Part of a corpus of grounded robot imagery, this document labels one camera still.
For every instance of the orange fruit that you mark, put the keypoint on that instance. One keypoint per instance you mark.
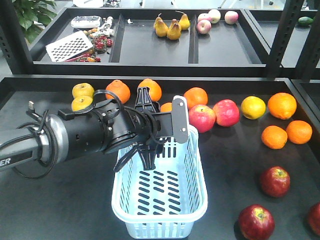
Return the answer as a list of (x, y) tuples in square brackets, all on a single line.
[(120, 89), (155, 91)]

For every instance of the light blue plastic basket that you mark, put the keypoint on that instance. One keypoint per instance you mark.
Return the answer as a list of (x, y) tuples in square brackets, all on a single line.
[(162, 203)]

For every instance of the white perforated grater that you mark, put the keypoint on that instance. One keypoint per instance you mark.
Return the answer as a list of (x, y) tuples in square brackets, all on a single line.
[(68, 47)]

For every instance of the dark red apple front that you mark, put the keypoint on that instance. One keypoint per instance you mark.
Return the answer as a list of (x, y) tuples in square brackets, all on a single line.
[(256, 222)]

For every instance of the pink red apple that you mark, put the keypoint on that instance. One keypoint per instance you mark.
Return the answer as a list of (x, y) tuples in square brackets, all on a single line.
[(227, 113)]

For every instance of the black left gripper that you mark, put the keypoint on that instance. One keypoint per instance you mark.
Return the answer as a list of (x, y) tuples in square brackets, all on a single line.
[(152, 128)]

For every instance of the brown pear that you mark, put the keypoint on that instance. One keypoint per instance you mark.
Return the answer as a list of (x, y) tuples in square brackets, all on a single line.
[(173, 31)]

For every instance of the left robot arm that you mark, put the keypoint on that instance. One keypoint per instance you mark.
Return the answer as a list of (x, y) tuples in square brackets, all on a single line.
[(103, 126)]

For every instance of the dark red apple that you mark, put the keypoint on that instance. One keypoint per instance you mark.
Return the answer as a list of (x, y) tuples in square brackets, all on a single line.
[(256, 222), (275, 181)]

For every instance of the green potted plant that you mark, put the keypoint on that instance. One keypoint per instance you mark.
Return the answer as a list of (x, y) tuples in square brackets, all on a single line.
[(33, 16)]

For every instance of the red apple middle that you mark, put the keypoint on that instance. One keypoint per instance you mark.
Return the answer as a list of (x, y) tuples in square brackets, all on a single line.
[(202, 118)]

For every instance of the yellow apple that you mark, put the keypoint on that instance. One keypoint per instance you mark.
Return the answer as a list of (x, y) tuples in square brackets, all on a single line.
[(83, 89)]

